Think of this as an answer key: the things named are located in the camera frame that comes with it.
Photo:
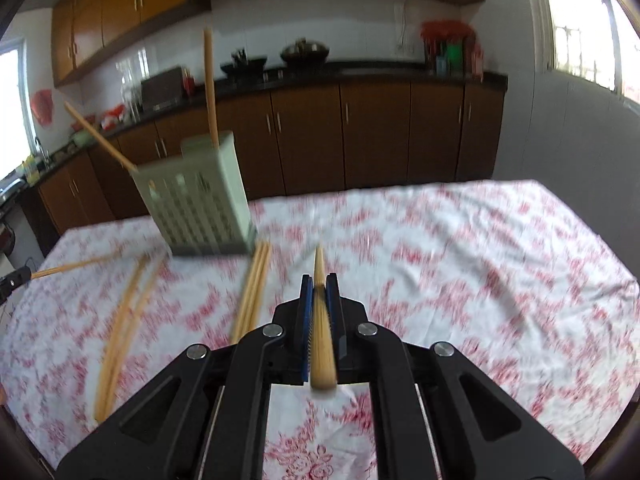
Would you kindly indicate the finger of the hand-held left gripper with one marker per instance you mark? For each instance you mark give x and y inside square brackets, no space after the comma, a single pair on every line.
[15,278]

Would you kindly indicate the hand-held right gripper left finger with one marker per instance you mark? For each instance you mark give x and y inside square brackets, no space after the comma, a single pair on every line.
[306,330]

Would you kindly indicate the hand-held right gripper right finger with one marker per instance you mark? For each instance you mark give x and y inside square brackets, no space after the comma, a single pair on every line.
[331,330]

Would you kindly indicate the green perforated chopstick holder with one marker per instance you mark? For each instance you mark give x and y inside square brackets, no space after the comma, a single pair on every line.
[205,205]

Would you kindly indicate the yellow dish soap bottle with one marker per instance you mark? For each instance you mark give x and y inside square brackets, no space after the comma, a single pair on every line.
[31,167]

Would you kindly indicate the sink faucet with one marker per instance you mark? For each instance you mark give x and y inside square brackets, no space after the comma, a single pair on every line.
[39,149]

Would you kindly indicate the red floral tablecloth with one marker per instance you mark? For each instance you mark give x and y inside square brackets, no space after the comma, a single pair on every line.
[450,260]

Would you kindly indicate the green basin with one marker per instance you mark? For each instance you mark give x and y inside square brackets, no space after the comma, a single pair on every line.
[82,137]

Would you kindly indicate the red hanging plastic bag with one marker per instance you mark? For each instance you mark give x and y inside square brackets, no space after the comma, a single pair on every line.
[42,105]

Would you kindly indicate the wooden lower cabinets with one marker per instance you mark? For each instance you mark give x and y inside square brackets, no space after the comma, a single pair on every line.
[375,135]

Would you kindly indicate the glass jars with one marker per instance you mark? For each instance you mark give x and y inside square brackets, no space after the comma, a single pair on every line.
[127,90]

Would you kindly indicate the grey countertop appliance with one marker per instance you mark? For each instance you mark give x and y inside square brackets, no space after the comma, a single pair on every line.
[162,89]

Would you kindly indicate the red bottle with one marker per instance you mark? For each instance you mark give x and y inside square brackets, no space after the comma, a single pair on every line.
[188,82]

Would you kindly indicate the black countertop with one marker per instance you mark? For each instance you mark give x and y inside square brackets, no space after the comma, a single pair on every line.
[380,71]

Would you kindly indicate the black wok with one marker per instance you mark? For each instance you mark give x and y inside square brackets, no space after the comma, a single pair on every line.
[244,66]

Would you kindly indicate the dark pot with lid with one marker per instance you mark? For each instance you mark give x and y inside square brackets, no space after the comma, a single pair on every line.
[305,52]

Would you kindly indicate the blue box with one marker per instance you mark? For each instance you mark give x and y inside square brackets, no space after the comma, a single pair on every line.
[442,65]

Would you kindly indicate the long wooden upper cabinet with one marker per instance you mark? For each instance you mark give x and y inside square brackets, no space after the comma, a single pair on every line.
[125,5]

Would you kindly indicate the green container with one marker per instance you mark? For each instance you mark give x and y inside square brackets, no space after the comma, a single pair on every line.
[454,53]

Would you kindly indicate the red bag over bottles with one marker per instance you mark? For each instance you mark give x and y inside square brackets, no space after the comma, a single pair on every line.
[450,32]

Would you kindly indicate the window with metal grille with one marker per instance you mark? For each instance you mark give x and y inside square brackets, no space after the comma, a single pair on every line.
[585,20]

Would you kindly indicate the window with white frame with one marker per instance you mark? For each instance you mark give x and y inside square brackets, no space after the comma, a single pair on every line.
[12,105]

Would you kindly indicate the wall socket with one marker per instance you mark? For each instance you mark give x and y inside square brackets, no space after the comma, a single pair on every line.
[404,50]

